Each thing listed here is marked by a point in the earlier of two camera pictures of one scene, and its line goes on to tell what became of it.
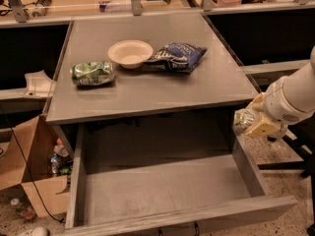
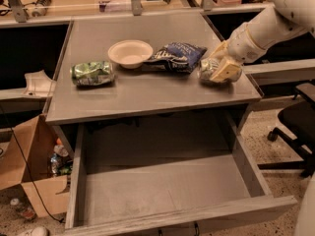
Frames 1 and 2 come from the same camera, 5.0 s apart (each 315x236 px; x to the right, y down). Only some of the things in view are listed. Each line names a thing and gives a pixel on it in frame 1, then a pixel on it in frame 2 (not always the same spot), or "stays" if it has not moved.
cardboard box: x=26 y=158 stays
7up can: x=242 y=120 -> x=207 y=69
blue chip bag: x=175 y=57 stays
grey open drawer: x=165 y=172 stays
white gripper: x=278 y=104 -> x=240 y=45
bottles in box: x=61 y=160 stays
